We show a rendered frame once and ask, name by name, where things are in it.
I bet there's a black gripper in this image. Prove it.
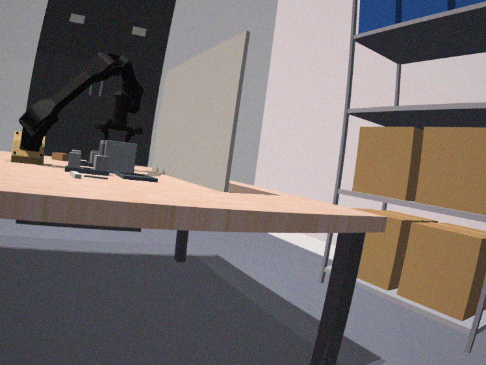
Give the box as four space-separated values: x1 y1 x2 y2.
94 108 143 143

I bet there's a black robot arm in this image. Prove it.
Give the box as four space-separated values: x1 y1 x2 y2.
19 52 144 152

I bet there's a beige flat panel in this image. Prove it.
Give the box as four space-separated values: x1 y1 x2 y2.
152 31 250 192

